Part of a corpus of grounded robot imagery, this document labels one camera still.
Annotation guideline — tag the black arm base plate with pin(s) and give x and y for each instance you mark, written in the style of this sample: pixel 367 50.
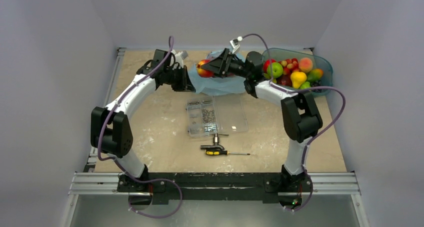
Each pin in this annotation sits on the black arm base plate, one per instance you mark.
pixel 208 186

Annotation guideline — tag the teal transparent plastic bin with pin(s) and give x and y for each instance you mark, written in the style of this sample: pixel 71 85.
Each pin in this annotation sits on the teal transparent plastic bin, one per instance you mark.
pixel 280 54

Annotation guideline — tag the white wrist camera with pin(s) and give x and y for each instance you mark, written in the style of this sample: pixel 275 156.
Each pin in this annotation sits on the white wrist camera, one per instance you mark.
pixel 235 44
pixel 178 57

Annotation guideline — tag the light blue printed plastic bag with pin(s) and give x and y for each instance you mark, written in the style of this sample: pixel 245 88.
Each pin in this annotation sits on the light blue printed plastic bag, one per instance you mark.
pixel 215 86

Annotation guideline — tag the aluminium frame rail front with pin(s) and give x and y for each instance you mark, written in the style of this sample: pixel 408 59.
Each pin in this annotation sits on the aluminium frame rail front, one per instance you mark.
pixel 106 183

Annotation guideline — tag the red yellow fake apple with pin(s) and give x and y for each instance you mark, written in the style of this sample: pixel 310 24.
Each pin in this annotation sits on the red yellow fake apple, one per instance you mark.
pixel 203 72

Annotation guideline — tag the yellow fake pear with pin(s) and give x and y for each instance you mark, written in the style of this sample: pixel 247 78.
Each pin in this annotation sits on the yellow fake pear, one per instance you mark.
pixel 298 78

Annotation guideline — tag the fake mango green red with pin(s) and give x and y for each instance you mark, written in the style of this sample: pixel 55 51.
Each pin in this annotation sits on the fake mango green red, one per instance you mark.
pixel 315 75

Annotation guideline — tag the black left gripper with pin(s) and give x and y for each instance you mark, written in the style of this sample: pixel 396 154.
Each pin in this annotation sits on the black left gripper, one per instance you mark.
pixel 185 84

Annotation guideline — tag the green fake lumpy fruit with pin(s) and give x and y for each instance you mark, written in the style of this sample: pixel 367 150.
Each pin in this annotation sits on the green fake lumpy fruit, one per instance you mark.
pixel 305 85

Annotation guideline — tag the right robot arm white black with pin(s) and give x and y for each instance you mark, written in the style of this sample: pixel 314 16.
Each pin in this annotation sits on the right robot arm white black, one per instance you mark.
pixel 301 118

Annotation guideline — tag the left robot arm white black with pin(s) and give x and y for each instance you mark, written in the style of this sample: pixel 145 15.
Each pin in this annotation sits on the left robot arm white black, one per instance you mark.
pixel 110 128

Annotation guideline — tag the aluminium frame rail left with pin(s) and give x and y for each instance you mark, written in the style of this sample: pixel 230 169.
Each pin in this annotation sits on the aluminium frame rail left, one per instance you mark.
pixel 93 154

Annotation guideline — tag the clear plastic screw organizer box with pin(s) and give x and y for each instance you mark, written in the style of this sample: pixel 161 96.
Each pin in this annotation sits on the clear plastic screw organizer box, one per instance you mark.
pixel 209 115

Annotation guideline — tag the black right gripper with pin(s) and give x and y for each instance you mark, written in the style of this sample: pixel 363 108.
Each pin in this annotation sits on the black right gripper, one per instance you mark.
pixel 224 63

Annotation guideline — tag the fake peach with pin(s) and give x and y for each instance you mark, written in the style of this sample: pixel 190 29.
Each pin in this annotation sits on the fake peach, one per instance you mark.
pixel 305 64

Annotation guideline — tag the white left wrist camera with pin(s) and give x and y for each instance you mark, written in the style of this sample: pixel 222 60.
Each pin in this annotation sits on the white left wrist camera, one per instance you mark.
pixel 178 57

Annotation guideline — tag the aluminium frame rail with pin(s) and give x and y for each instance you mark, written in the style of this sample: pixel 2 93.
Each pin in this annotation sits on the aluminium frame rail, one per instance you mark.
pixel 106 183
pixel 93 154

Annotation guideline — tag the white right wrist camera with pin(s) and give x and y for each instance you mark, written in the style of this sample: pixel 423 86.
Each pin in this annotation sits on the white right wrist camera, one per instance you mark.
pixel 235 44

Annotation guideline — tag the yellow black screwdriver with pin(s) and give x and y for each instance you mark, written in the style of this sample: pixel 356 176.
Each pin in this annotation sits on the yellow black screwdriver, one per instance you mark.
pixel 220 152

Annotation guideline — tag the black metal hand tool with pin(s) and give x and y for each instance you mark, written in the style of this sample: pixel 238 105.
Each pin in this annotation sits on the black metal hand tool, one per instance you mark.
pixel 215 142

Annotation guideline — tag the dark red fake apple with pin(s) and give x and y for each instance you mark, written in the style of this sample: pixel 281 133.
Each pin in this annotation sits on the dark red fake apple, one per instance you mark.
pixel 284 80

